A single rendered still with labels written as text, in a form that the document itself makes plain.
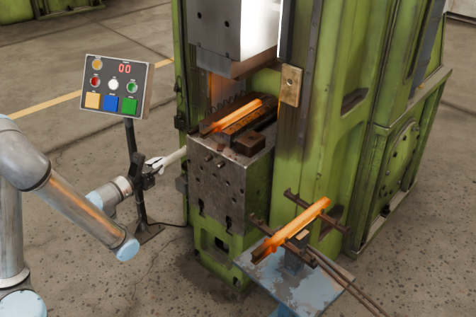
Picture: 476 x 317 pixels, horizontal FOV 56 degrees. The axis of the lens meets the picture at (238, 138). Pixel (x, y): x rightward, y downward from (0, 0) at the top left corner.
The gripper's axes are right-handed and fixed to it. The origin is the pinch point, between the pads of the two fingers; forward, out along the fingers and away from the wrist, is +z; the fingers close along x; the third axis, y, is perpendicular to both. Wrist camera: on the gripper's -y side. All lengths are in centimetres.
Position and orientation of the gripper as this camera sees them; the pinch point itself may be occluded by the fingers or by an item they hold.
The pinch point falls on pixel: (163, 158)
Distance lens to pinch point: 188.5
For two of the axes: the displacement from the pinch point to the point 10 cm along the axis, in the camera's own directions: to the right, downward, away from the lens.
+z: 6.5, -4.2, 6.4
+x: 7.6, 3.8, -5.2
